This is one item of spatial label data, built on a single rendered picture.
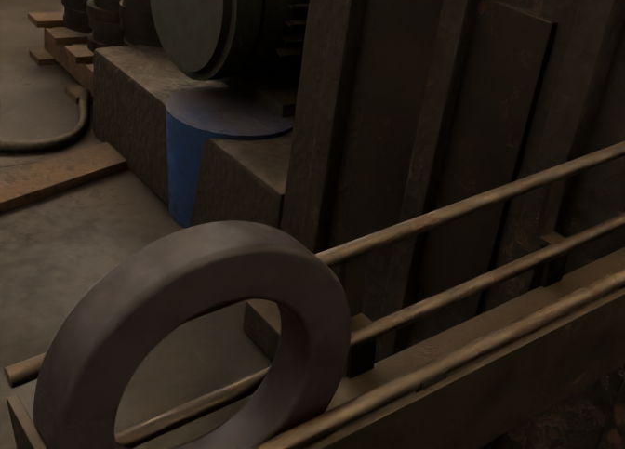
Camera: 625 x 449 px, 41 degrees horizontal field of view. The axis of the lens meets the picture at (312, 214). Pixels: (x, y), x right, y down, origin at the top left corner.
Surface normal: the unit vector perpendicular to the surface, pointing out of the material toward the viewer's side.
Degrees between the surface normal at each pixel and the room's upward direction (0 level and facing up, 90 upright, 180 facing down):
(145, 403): 0
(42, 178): 0
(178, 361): 0
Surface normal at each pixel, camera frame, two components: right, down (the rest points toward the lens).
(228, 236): 0.18, -0.89
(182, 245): -0.03, -0.83
